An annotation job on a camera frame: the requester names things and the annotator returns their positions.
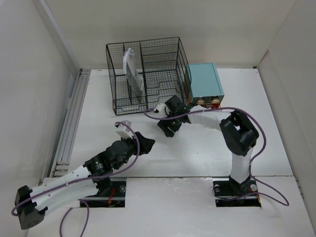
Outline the aluminium rail frame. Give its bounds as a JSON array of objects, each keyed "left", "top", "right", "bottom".
[{"left": 48, "top": 68, "right": 91, "bottom": 178}]

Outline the black setup guide booklet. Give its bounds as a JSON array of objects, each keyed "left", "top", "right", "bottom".
[{"left": 123, "top": 63, "right": 144, "bottom": 103}]

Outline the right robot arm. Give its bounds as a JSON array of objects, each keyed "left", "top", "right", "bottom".
[{"left": 154, "top": 95, "right": 259, "bottom": 196}]

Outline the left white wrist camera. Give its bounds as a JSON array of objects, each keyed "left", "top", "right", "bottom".
[{"left": 115, "top": 120, "right": 133, "bottom": 139}]

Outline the black wire mesh organizer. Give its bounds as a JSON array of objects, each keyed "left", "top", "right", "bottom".
[{"left": 105, "top": 37, "right": 191, "bottom": 116}]

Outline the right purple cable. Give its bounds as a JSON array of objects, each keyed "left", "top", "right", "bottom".
[{"left": 144, "top": 107, "right": 290, "bottom": 207}]

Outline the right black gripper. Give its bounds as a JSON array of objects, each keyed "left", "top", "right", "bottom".
[{"left": 158, "top": 109, "right": 182, "bottom": 137}]

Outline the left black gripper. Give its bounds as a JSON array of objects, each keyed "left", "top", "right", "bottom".
[{"left": 113, "top": 132, "right": 154, "bottom": 170}]

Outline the teal and orange drawer box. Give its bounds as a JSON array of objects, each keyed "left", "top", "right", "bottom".
[{"left": 188, "top": 63, "right": 225, "bottom": 109}]

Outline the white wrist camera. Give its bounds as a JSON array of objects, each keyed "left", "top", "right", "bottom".
[
  {"left": 154, "top": 103, "right": 170, "bottom": 118},
  {"left": 115, "top": 120, "right": 133, "bottom": 139}
]

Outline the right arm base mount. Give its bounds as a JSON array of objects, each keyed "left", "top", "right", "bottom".
[{"left": 212, "top": 177, "right": 261, "bottom": 207}]

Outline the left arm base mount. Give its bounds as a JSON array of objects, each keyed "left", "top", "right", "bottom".
[{"left": 83, "top": 178, "right": 127, "bottom": 208}]

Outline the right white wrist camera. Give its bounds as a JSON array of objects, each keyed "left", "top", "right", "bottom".
[{"left": 154, "top": 103, "right": 170, "bottom": 118}]

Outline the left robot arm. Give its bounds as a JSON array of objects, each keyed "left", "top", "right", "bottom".
[{"left": 13, "top": 132, "right": 155, "bottom": 230}]

